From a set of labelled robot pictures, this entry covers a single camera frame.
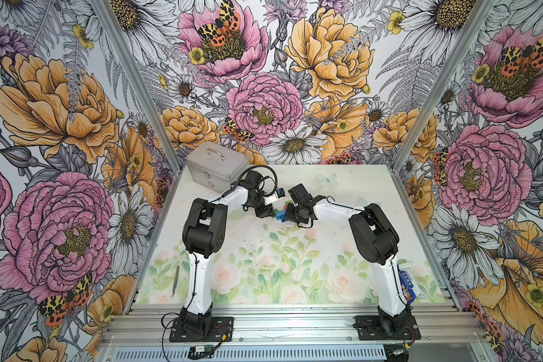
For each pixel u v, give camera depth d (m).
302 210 0.79
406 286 0.80
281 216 1.00
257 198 0.89
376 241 0.56
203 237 0.58
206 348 0.71
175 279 0.84
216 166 1.02
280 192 0.92
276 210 1.02
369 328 0.70
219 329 0.73
